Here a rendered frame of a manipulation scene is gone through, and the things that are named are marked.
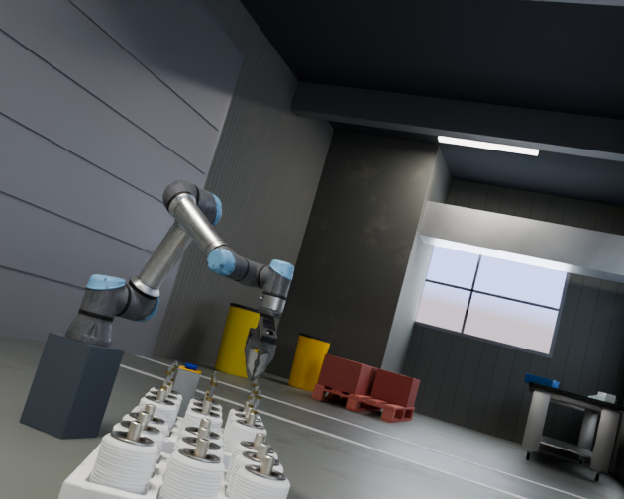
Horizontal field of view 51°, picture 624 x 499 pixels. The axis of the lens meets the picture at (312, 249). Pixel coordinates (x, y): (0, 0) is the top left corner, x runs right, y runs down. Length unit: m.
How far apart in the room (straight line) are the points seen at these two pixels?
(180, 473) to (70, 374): 1.15
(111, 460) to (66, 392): 1.11
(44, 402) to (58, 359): 0.14
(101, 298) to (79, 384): 0.28
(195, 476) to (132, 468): 0.10
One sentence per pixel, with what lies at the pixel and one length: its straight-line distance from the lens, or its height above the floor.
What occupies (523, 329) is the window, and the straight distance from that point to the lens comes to 9.69.
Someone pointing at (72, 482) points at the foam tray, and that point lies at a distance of 1.16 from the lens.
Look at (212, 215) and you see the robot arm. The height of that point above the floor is 0.83.
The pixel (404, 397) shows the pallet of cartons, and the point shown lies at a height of 0.24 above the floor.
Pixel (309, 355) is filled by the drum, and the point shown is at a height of 0.39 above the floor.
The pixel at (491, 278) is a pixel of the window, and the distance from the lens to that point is 9.81.
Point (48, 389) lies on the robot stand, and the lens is 2.32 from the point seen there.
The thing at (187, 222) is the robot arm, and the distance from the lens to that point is 2.08.
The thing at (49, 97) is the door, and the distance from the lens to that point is 4.83.
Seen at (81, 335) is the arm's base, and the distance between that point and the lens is 2.28.
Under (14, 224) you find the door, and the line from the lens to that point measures 4.76.
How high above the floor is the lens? 0.48
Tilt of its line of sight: 8 degrees up
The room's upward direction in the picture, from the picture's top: 16 degrees clockwise
